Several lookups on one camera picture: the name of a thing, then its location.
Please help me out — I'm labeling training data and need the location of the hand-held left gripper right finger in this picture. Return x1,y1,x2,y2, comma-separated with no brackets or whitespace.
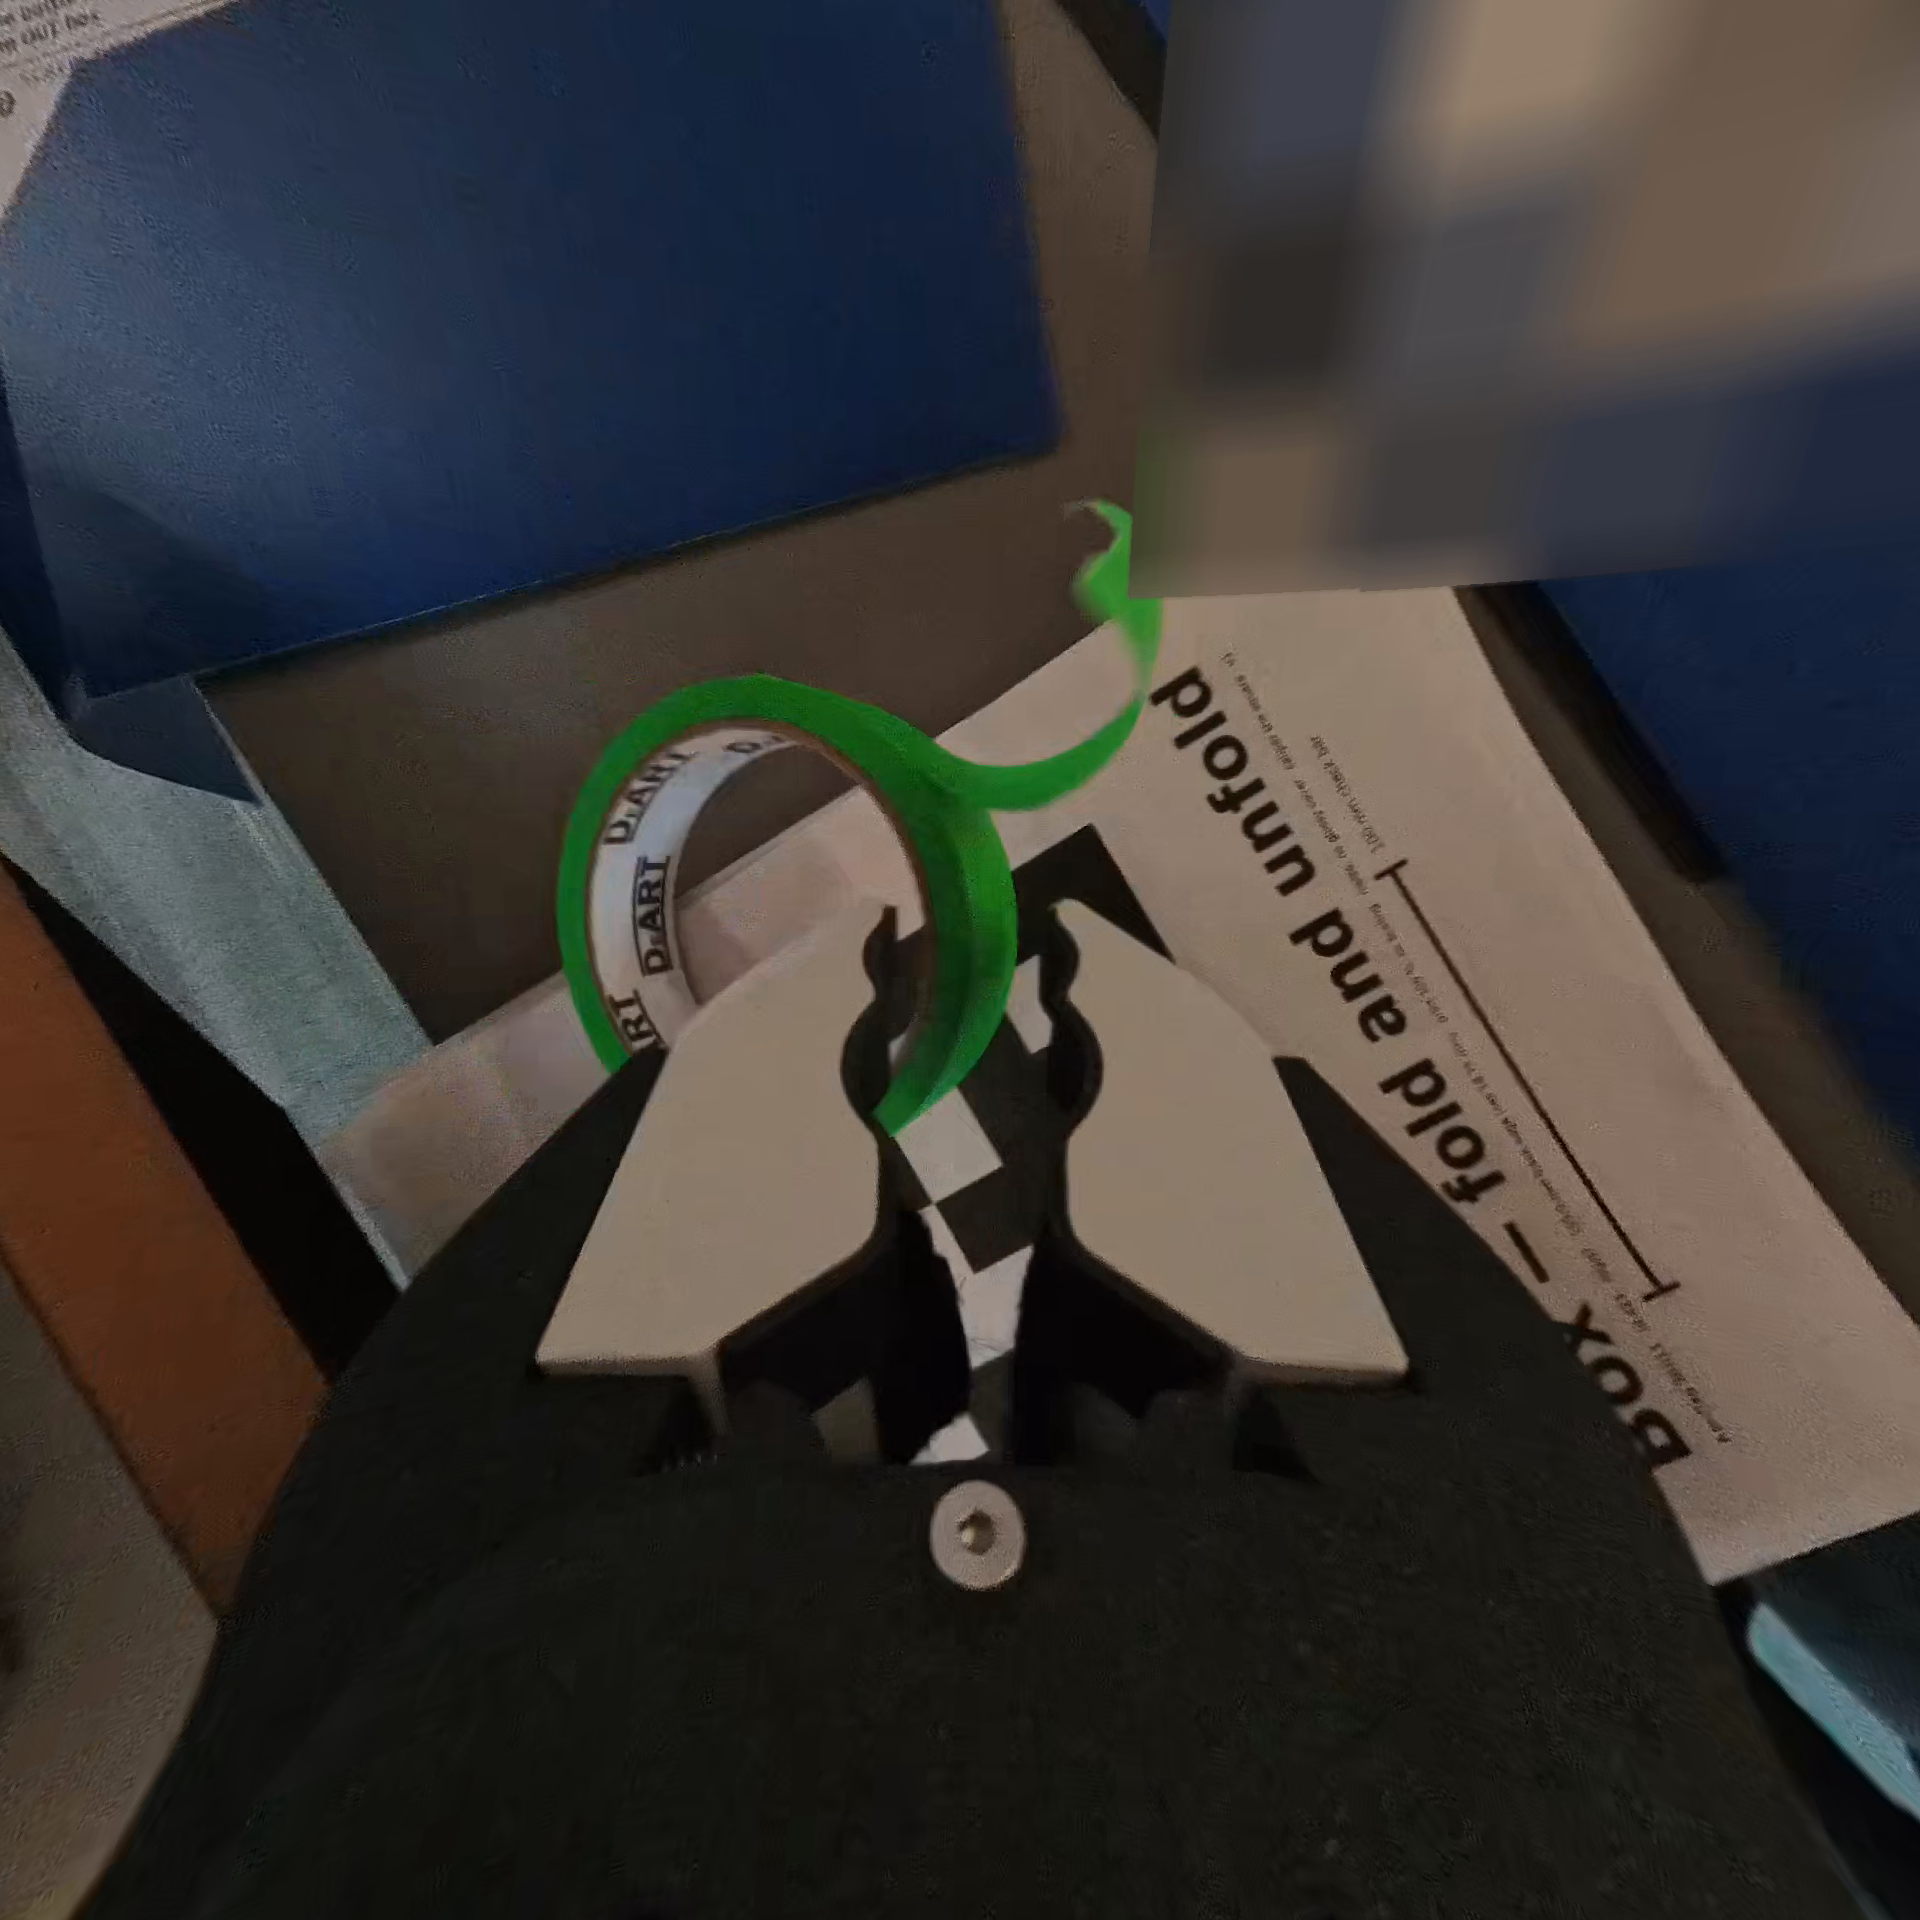
1033,897,1411,1411

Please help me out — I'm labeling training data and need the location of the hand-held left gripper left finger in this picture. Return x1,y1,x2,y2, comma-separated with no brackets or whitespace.
534,904,905,1427

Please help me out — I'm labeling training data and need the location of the green tape roll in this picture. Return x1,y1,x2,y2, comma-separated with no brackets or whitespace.
555,500,1163,1134

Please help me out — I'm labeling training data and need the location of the white printed paper sheet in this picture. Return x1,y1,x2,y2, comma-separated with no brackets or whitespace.
321,587,1920,1585

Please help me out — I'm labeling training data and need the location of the brown wooden board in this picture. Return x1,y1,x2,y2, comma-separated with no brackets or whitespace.
0,869,332,1614

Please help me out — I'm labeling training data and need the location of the teal cloth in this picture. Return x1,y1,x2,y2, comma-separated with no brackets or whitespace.
0,630,438,1158

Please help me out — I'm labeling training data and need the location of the blue cardboard box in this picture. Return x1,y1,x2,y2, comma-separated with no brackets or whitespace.
0,0,1064,797

